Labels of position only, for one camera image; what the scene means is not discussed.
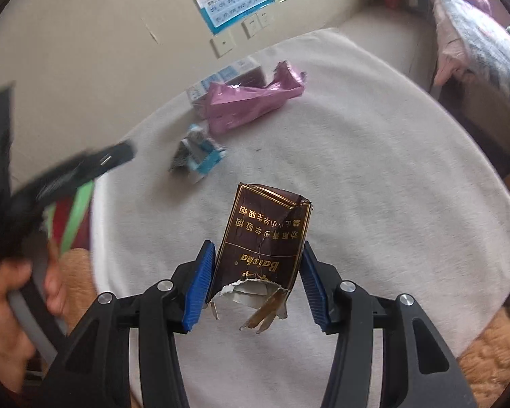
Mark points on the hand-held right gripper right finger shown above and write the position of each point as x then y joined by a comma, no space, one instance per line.
312,289

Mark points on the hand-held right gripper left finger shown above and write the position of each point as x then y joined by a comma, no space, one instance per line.
199,289

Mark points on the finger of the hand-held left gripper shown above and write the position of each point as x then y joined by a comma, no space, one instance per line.
80,170

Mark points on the green red trash bin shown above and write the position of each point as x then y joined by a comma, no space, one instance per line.
78,216

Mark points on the brown cigarette pack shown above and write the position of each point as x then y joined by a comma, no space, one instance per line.
259,242

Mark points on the pink plastic bag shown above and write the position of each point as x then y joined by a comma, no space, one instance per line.
246,102

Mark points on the person's left hand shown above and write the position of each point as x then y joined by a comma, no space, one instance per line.
0,331

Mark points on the silver blue wrapper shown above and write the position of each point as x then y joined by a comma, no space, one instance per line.
195,157

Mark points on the blue white carton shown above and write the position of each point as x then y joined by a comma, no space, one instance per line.
225,77

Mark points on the patterned bed blanket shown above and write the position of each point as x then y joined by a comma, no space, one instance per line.
480,51

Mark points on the white wall socket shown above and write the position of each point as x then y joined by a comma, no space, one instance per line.
222,46
265,19
251,26

